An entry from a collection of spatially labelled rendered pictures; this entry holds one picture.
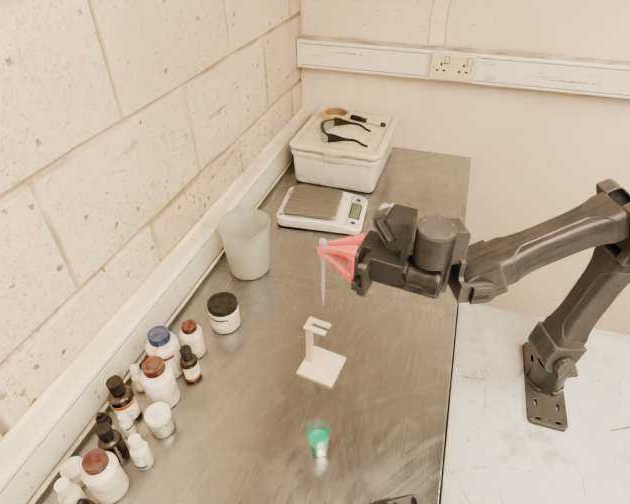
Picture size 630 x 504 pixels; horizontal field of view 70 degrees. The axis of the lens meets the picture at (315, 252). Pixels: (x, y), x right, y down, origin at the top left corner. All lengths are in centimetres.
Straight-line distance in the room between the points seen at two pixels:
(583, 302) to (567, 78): 98
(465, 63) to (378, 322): 95
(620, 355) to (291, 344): 72
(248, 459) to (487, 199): 140
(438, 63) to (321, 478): 130
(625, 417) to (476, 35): 118
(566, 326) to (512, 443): 24
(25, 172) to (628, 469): 110
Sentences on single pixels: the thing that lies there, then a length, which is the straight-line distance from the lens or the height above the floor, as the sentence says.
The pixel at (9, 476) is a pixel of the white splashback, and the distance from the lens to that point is 89.
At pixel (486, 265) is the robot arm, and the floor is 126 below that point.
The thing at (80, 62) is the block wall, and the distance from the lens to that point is 86.
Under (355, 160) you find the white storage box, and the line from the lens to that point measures 146.
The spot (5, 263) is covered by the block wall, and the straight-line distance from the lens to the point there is 79.
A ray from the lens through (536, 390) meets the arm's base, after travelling 103.
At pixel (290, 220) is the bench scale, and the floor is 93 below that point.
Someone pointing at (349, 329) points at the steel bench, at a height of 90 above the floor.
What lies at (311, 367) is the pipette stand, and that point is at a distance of 97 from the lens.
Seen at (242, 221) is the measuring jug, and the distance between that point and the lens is 119.
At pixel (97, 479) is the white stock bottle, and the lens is 84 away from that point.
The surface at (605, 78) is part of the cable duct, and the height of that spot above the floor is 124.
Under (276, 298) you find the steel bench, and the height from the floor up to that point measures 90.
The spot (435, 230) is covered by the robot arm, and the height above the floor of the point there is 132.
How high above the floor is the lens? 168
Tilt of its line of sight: 39 degrees down
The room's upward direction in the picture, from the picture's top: straight up
